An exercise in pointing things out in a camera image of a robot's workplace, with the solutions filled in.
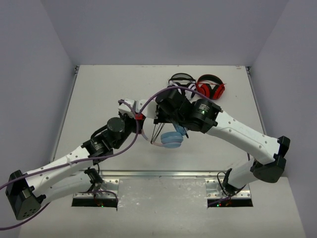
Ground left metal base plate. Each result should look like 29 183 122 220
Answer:
73 178 119 199

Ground thin black audio cable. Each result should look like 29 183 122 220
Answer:
150 121 189 144

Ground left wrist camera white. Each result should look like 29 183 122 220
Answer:
118 98 137 118

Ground thin black base cable right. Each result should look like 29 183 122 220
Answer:
216 170 235 199

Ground aluminium table edge rail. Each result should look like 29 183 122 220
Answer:
47 169 278 178

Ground pink blue cat-ear headphones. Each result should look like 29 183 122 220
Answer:
141 124 189 149

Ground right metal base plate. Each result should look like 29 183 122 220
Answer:
205 178 251 199

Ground red black headphones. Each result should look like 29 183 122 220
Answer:
196 74 225 100

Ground thin black base cable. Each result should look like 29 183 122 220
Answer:
84 163 104 189
216 170 235 199

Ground right wrist camera red-white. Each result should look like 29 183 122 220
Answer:
135 99 158 119

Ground white black headphones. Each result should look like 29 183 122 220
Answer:
168 73 197 100

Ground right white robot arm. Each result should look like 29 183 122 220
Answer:
155 88 290 195

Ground metal base plate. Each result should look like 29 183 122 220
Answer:
205 178 251 199
73 178 119 199

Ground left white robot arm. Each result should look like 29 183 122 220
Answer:
5 113 144 221

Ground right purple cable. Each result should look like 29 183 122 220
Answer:
135 86 199 119

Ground thin black base cable left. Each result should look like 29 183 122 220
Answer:
84 163 104 189

